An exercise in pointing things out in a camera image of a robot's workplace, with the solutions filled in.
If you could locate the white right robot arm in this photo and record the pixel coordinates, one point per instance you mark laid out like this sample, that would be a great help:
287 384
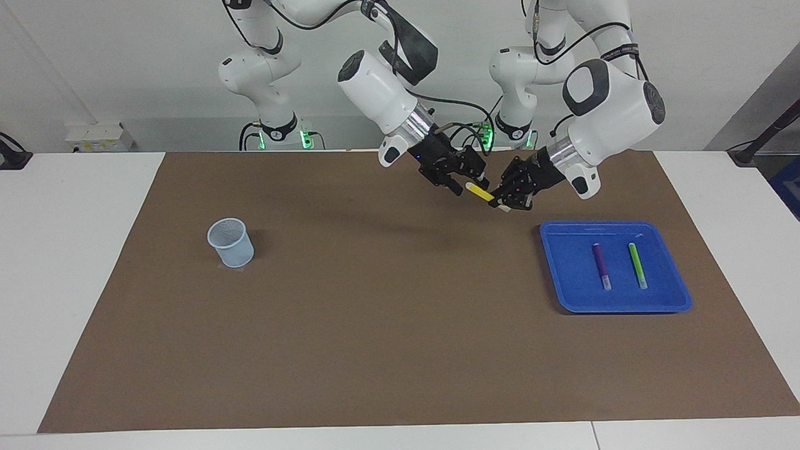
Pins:
375 87

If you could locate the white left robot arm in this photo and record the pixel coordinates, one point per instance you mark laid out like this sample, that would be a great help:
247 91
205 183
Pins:
612 106

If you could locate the green pen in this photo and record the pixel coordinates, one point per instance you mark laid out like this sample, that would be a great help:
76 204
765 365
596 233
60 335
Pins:
637 265

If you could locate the black stand pole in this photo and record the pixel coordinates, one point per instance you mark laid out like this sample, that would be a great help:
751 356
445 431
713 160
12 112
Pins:
765 136

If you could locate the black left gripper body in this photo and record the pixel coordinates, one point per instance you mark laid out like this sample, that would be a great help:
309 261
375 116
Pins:
544 172

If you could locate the blue box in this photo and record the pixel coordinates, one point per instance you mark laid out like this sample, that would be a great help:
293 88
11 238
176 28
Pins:
789 187

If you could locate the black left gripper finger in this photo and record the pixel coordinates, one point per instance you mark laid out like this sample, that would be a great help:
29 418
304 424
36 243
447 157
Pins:
522 200
512 175

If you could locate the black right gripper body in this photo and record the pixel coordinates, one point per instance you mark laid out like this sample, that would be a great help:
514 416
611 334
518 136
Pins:
440 156

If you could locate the purple pen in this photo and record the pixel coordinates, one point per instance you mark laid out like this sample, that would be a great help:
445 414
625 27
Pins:
601 262

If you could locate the black table clamp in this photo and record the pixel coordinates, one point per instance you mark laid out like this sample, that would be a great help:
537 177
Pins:
12 159

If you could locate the brown table mat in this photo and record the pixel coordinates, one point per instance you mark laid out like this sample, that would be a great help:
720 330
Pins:
400 350

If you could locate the blue plastic tray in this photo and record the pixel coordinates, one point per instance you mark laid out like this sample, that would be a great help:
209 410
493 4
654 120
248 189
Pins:
615 300

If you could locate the yellow pen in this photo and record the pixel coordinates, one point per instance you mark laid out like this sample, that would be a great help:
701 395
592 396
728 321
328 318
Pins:
480 193

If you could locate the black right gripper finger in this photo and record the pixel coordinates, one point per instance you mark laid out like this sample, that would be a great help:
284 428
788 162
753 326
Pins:
450 182
476 165

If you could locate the translucent plastic cup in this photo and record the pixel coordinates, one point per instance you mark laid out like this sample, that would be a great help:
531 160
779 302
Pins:
232 250

